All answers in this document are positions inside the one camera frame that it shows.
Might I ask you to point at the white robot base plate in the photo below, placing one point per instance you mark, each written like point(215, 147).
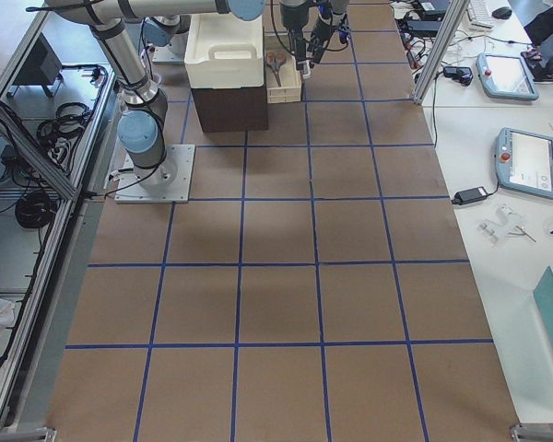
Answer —
point(169, 183)

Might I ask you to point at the brown paper table cover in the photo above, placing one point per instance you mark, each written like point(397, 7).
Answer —
point(315, 287)

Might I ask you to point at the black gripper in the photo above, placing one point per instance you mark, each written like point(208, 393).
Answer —
point(322, 31)
point(291, 17)

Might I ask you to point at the light wooden drawer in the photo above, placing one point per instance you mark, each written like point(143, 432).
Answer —
point(291, 79)

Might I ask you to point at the blue teach pendant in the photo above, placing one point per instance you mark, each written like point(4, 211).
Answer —
point(524, 162)
point(506, 77)

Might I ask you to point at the orange handled scissors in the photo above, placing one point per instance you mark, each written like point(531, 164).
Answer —
point(274, 60)

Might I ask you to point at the aluminium frame post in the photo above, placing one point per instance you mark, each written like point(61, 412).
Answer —
point(447, 30)

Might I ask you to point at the blue teach pendant far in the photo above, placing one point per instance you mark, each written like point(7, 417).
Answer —
point(506, 77)

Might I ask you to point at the dark brown wooden cabinet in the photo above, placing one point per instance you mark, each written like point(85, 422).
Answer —
point(231, 109)

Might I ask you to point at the blue teach pendant near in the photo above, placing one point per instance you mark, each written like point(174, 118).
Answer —
point(524, 162)

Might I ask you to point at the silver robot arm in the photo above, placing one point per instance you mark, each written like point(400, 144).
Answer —
point(124, 29)
point(334, 7)

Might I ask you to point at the white plastic tray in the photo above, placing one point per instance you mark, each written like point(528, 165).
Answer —
point(223, 51)

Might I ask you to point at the black power adapter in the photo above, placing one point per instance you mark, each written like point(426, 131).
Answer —
point(470, 196)

